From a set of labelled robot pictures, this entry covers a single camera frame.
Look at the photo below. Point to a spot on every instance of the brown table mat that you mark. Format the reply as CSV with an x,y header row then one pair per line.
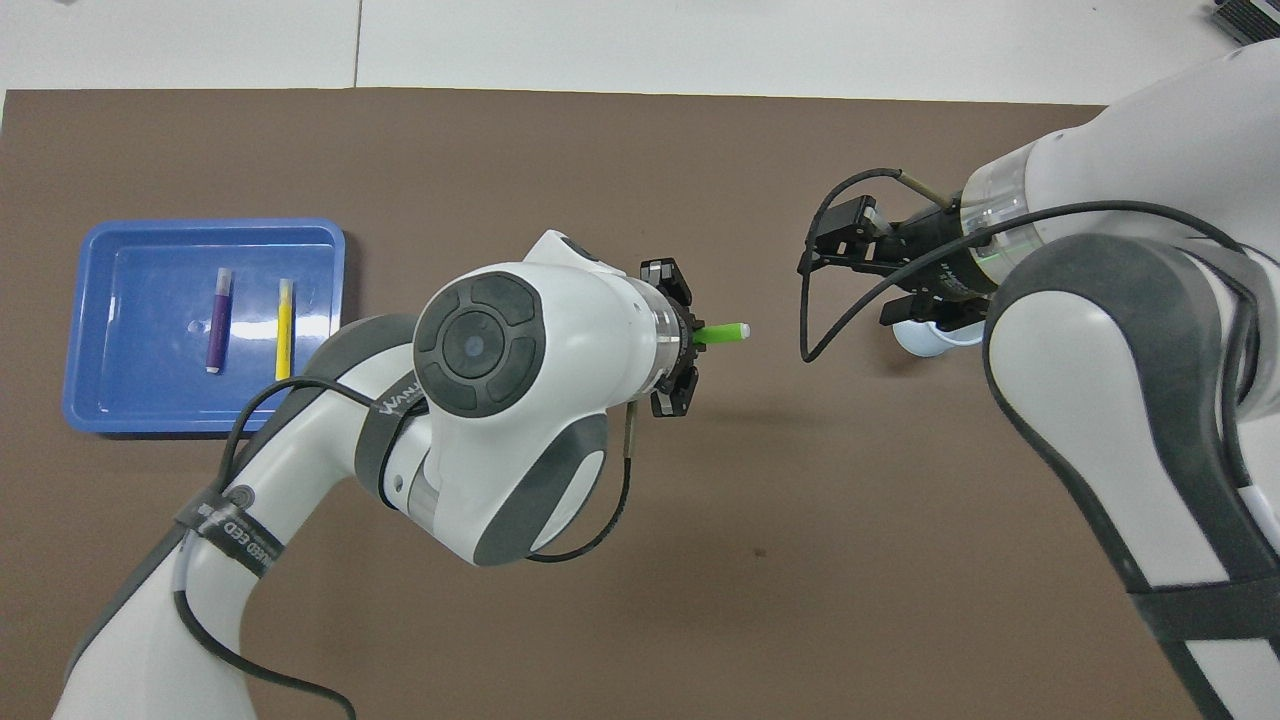
x,y
700,600

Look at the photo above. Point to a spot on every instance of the translucent plastic cup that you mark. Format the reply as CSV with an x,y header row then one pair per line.
x,y
930,340

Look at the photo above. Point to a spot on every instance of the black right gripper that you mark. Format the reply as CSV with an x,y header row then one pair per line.
x,y
945,262

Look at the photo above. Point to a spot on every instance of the blue plastic tray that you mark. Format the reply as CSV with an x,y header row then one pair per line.
x,y
150,330

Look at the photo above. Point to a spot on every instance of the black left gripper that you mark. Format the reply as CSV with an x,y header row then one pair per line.
x,y
685,345

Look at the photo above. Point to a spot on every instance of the grey striped box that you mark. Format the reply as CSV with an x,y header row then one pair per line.
x,y
1245,18

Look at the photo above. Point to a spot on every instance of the yellow pen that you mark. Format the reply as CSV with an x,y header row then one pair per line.
x,y
285,330

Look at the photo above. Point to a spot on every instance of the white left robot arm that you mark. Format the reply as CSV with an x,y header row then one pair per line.
x,y
500,400

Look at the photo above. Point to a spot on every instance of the purple pen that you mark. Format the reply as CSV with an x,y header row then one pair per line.
x,y
218,320

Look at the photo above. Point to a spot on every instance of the green pen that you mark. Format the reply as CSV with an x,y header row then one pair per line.
x,y
722,333

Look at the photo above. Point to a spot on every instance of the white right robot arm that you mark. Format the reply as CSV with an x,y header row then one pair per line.
x,y
1120,400

